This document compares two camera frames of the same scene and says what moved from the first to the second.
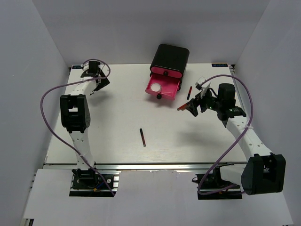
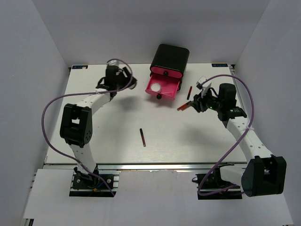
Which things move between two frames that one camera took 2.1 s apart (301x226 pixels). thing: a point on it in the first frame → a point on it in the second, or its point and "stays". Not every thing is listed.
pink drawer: x=166 y=72 stays
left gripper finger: x=101 y=83 → x=133 y=81
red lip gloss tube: x=189 y=92 stays
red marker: x=183 y=107 stays
